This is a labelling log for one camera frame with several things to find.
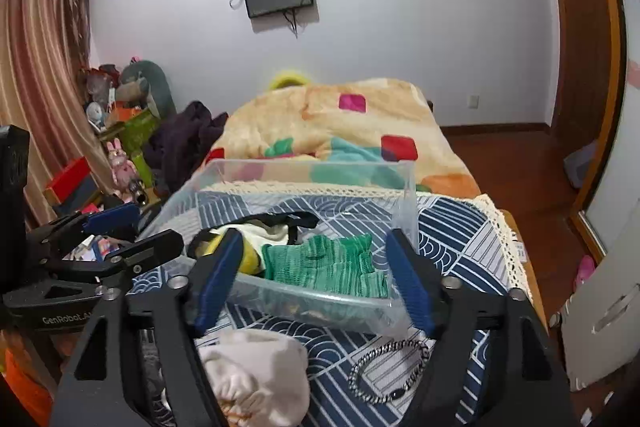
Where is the yellow felt ball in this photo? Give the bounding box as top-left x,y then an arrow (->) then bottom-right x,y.
204,232 -> 264,275

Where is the striped red beige curtain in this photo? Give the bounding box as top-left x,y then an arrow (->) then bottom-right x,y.
1,0 -> 113,228

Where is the cream drawstring pouch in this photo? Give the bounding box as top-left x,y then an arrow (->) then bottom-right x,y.
198,329 -> 310,426

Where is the red box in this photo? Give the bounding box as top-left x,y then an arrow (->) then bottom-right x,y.
43,156 -> 99,207

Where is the beige patterned blanket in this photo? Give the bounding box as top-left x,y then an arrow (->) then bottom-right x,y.
205,78 -> 480,198

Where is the dark purple clothing pile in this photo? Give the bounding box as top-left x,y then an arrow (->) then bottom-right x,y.
142,101 -> 229,198

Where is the white wall socket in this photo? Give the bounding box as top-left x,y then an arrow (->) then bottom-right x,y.
468,95 -> 480,108

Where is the brown wooden door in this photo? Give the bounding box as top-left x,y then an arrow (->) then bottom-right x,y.
551,0 -> 626,213

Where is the green knitted cloth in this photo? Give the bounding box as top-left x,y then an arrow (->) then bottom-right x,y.
262,234 -> 390,299

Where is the blue white patterned tablecloth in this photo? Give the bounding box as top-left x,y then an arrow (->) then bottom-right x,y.
148,182 -> 527,426

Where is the clear plastic storage box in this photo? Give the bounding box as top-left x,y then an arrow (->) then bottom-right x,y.
141,158 -> 418,338

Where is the grey plush toy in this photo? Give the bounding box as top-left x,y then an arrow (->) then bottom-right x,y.
115,60 -> 176,119

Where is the green gift bag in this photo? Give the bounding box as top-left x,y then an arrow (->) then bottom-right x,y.
98,105 -> 160,186

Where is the black white beaded bracelet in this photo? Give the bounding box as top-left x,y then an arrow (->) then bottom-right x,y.
347,338 -> 433,405

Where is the black white strap band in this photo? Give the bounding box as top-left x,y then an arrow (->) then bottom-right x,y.
186,211 -> 320,259

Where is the pink rabbit toy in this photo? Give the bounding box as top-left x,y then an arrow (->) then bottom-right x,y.
106,138 -> 138,191

